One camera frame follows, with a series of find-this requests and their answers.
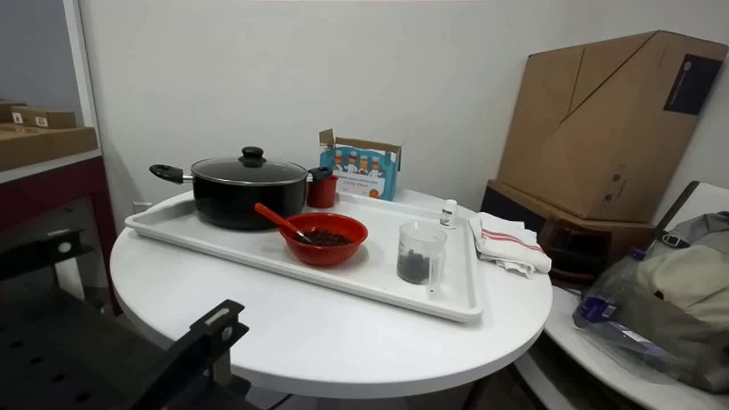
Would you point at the clear jar with beans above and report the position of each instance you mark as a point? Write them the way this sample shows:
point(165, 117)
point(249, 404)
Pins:
point(419, 251)

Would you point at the red plastic bowl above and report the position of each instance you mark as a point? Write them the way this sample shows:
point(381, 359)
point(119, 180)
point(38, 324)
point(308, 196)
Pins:
point(328, 237)

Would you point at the blue printed cardboard box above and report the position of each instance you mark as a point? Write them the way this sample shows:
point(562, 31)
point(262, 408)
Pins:
point(363, 168)

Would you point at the red cup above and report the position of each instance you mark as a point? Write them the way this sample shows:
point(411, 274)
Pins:
point(321, 193)

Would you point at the white plastic tray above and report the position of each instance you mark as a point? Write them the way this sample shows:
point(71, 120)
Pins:
point(369, 271)

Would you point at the small white bottle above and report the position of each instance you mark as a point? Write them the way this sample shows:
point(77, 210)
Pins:
point(446, 213)

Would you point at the red plastic spoon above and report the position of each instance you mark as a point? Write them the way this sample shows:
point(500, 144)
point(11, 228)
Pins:
point(282, 225)

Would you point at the black glass pot lid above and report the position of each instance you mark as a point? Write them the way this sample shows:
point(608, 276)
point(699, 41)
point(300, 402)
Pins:
point(250, 168)

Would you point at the black cooking pot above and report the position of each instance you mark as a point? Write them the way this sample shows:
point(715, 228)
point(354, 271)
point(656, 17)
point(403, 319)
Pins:
point(231, 207)

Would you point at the white round table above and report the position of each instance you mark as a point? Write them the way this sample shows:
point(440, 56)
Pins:
point(313, 343)

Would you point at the white red striped cloth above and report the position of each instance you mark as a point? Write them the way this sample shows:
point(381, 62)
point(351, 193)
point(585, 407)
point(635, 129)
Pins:
point(508, 245)

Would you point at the dark low cabinet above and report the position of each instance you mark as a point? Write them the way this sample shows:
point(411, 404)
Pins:
point(579, 249)

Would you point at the large brown cardboard box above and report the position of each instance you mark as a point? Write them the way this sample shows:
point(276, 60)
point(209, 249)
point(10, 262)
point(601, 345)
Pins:
point(599, 129)

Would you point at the grey bag with cap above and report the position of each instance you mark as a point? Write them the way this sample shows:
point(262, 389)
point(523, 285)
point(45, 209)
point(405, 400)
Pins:
point(668, 303)

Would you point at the wooden shelf with boxes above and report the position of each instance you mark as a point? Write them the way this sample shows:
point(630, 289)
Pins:
point(32, 136)

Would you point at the white side table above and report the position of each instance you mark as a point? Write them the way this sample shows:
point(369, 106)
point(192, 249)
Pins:
point(620, 372)

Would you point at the black metal clamp mount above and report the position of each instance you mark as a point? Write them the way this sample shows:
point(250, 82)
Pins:
point(193, 372)

